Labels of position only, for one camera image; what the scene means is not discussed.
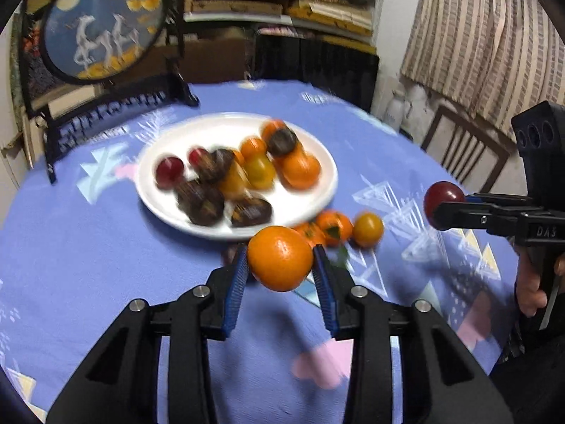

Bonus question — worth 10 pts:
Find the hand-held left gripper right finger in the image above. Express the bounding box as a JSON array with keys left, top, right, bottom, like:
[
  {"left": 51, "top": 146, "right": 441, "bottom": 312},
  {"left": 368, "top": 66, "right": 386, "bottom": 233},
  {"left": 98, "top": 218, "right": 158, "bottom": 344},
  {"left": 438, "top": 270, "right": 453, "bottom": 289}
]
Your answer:
[{"left": 313, "top": 244, "right": 515, "bottom": 424}]

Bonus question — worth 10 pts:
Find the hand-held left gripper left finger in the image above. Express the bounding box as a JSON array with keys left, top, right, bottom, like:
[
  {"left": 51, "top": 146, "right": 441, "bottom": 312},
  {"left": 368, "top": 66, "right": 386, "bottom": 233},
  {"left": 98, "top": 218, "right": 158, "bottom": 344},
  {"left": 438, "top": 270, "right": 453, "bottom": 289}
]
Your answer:
[{"left": 46, "top": 244, "right": 250, "bottom": 424}]

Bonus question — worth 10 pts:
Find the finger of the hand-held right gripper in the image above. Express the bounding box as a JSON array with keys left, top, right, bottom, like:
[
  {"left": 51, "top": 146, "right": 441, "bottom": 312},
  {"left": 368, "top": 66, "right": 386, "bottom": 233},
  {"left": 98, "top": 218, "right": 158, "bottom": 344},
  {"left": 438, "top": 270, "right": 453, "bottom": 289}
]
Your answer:
[
  {"left": 463, "top": 192, "right": 537, "bottom": 207},
  {"left": 435, "top": 202, "right": 495, "bottom": 231}
]

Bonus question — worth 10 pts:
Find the red plum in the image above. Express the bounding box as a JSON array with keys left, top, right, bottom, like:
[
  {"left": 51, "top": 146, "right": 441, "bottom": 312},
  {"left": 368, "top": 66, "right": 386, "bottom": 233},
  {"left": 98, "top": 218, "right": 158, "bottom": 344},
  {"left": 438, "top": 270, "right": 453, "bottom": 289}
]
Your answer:
[
  {"left": 154, "top": 155, "right": 186, "bottom": 190},
  {"left": 188, "top": 146, "right": 213, "bottom": 171},
  {"left": 423, "top": 181, "right": 466, "bottom": 231}
]

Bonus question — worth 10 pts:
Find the large orange tangerine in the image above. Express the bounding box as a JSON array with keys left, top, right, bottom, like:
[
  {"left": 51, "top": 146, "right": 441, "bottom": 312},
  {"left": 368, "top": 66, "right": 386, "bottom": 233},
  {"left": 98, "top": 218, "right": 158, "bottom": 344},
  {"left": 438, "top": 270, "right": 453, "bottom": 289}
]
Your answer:
[{"left": 246, "top": 225, "right": 315, "bottom": 293}]

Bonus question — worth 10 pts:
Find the yellow plum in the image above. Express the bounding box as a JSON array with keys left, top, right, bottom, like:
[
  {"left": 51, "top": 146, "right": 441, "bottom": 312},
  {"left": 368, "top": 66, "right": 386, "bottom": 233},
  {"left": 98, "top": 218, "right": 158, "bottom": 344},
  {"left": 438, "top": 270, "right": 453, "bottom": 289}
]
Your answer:
[
  {"left": 244, "top": 154, "right": 276, "bottom": 188},
  {"left": 352, "top": 212, "right": 385, "bottom": 248}
]

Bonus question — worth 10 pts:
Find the heap of dark passion fruit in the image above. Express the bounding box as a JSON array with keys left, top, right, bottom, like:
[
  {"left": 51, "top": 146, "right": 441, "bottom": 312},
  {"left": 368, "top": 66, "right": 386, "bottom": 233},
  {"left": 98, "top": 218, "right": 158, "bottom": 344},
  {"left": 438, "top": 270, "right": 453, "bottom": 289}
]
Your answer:
[{"left": 174, "top": 126, "right": 298, "bottom": 229}]

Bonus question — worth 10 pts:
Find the pile of small tangerines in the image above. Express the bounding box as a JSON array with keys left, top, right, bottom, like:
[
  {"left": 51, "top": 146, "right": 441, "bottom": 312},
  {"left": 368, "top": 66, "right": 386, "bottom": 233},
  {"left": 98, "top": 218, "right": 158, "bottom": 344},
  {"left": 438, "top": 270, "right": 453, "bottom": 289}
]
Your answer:
[{"left": 218, "top": 119, "right": 355, "bottom": 248}]

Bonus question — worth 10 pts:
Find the white oval plate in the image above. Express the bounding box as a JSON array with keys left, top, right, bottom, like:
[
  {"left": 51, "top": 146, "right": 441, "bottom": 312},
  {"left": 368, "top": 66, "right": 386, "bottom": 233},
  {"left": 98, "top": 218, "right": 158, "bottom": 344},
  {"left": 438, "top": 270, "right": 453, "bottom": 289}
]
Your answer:
[{"left": 135, "top": 112, "right": 340, "bottom": 241}]

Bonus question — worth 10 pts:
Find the person's right hand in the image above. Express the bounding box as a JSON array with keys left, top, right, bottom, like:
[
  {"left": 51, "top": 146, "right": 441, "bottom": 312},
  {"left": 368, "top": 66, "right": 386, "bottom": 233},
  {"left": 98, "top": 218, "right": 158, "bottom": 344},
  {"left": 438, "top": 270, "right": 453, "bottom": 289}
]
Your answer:
[{"left": 514, "top": 247, "right": 552, "bottom": 319}]

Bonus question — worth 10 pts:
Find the dark wooden chair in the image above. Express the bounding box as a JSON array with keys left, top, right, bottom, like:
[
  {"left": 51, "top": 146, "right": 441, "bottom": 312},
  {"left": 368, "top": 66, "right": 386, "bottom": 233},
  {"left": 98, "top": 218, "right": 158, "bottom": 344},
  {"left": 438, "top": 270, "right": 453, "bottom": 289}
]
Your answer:
[{"left": 419, "top": 105, "right": 513, "bottom": 184}]

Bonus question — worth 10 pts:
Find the white thermos jug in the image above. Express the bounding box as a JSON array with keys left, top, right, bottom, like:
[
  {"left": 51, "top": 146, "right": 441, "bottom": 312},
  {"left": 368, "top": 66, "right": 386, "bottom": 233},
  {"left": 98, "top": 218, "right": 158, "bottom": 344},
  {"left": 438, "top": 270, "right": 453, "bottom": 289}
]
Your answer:
[{"left": 383, "top": 88, "right": 413, "bottom": 131}]

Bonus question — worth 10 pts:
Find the beige striped curtain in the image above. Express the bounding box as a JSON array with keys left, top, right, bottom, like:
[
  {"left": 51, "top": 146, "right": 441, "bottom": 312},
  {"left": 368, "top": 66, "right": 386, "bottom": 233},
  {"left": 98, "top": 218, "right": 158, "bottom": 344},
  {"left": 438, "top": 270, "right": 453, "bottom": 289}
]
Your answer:
[{"left": 399, "top": 0, "right": 565, "bottom": 142}]

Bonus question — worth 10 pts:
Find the blue printed tablecloth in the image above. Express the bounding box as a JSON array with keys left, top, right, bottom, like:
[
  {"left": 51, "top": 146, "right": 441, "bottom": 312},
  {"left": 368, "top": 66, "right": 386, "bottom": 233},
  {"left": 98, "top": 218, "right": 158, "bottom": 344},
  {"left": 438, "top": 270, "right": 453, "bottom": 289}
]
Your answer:
[{"left": 0, "top": 78, "right": 526, "bottom": 424}]

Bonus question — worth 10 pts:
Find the person's dark clothing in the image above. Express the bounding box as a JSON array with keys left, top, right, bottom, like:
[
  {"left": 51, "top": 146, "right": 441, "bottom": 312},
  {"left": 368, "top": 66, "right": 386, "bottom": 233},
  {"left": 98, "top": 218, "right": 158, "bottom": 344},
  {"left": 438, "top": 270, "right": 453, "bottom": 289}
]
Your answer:
[{"left": 488, "top": 318, "right": 565, "bottom": 424}]

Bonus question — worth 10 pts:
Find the black ribbed panel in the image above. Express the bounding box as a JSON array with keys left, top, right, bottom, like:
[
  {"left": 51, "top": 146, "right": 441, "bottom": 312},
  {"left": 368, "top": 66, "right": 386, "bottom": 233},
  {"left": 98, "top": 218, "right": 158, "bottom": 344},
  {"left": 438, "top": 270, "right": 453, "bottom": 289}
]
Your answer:
[{"left": 245, "top": 31, "right": 381, "bottom": 113}]

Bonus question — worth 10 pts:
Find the brown cardboard box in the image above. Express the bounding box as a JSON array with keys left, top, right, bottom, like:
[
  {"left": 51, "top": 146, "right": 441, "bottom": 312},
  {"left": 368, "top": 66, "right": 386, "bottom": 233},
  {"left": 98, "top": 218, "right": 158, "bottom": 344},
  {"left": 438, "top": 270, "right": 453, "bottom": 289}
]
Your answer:
[{"left": 145, "top": 26, "right": 257, "bottom": 84}]

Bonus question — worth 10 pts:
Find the white metal shelf unit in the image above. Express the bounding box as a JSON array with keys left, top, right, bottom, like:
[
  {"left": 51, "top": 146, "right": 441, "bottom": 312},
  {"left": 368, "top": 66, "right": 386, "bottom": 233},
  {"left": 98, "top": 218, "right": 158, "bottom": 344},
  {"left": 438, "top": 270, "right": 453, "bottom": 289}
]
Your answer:
[{"left": 174, "top": 0, "right": 381, "bottom": 58}]

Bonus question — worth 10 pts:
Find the round deer screen on stand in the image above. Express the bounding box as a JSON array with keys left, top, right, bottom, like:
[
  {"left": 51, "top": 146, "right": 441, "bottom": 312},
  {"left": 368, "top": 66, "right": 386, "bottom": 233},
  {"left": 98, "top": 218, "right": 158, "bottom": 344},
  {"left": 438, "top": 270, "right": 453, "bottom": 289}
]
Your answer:
[{"left": 15, "top": 0, "right": 200, "bottom": 185}]

